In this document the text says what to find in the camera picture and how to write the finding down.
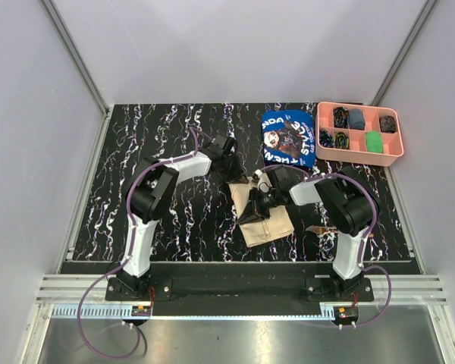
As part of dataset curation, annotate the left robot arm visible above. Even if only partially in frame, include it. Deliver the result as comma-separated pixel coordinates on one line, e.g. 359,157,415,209
116,134,247,300

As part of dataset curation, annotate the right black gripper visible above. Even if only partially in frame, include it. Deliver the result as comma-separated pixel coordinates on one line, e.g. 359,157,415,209
237,187,281,225

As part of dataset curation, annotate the black patterned roll top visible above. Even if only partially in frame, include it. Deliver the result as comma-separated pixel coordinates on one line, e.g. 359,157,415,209
333,106,350,129

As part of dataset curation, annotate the blue-grey rolled cloth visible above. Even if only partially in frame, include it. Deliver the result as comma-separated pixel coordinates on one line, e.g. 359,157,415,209
348,108,366,130

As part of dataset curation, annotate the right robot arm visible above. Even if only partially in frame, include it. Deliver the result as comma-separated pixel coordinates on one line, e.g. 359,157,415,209
237,165,380,301

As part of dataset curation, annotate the dark brown rolled cloth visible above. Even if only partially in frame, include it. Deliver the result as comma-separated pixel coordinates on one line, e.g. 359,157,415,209
379,115,397,133

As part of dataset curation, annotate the pink divided organizer tray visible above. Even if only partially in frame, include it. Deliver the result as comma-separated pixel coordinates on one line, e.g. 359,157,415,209
315,102,404,167

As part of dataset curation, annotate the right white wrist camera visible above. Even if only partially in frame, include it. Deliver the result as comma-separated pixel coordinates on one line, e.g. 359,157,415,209
251,170,271,193

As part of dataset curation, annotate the black patterned roll left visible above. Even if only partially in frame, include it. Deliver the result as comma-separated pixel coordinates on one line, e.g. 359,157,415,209
319,129,334,148

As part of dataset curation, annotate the green rolled cloth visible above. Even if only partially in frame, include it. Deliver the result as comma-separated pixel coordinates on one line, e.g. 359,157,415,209
365,130,384,154

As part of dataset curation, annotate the beige cloth napkin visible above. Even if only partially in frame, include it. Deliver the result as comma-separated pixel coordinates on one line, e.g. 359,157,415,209
229,184,294,248

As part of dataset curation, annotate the blue printed folded cloth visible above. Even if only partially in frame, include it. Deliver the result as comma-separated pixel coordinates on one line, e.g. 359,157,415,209
261,110,315,168

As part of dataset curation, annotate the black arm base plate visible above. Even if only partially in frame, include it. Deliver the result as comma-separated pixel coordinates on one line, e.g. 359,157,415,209
105,262,375,319

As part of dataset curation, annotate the copper fork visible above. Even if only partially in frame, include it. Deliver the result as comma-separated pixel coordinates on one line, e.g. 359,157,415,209
305,225,338,235

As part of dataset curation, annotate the black marble table mat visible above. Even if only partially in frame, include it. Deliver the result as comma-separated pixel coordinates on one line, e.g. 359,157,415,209
70,102,422,276

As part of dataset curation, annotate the black yellow patterned roll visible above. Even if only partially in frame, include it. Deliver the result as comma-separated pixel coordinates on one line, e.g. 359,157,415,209
334,132,350,150

